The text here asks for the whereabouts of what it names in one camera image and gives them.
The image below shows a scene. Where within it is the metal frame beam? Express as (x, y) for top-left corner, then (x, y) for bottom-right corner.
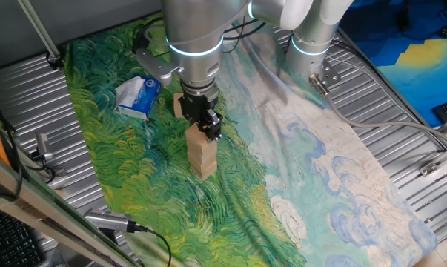
(0, 148), (137, 267)

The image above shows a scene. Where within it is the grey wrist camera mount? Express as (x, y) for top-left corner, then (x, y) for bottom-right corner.
(135, 47), (182, 87)

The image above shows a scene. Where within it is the black pole clamp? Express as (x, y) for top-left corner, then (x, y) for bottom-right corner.
(44, 51), (65, 71)

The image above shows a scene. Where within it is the blue tissue pack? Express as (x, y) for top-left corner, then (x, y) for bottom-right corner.
(114, 75), (162, 121)

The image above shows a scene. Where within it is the black camera cable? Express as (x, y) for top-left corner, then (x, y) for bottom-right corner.
(125, 221), (173, 267)

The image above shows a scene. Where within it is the aluminium bar with bracket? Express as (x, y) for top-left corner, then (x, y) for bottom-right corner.
(418, 142), (447, 177)

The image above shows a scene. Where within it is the silver bar camera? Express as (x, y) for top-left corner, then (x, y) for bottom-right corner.
(83, 208), (136, 234)

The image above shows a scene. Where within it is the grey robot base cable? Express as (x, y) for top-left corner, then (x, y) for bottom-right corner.
(308, 73), (447, 149)

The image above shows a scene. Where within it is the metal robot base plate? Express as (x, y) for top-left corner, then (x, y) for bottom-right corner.
(320, 59), (342, 89)

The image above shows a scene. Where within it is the painted landscape cloth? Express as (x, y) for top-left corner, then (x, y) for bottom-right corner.
(63, 0), (439, 267)

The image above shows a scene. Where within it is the blue and yellow mat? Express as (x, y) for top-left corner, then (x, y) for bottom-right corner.
(337, 0), (447, 129)

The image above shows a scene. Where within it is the grey green pole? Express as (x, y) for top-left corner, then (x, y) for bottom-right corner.
(17, 0), (63, 62)

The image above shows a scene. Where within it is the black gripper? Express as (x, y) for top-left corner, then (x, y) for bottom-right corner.
(177, 92), (224, 143)

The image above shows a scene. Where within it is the small silver camera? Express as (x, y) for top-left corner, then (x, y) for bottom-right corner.
(35, 131), (54, 162)

